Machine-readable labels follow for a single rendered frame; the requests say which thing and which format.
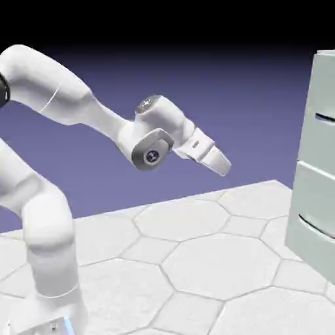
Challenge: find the pale green cabinet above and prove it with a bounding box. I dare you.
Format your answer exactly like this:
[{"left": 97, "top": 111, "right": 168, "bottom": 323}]
[{"left": 284, "top": 49, "right": 335, "bottom": 285}]

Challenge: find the dark curved long handle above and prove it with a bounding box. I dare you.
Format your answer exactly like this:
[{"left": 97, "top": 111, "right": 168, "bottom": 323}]
[{"left": 298, "top": 213, "right": 335, "bottom": 239}]

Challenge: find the pale green tall drawer front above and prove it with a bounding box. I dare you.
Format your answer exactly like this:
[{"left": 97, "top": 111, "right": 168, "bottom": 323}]
[{"left": 298, "top": 51, "right": 335, "bottom": 175}]

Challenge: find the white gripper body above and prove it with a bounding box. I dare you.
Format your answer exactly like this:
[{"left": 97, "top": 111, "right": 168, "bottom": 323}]
[{"left": 200, "top": 145, "right": 232, "bottom": 177}]

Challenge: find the pale green short drawer front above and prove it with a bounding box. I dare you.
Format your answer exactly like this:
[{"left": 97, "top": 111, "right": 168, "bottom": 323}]
[{"left": 284, "top": 161, "right": 335, "bottom": 285}]

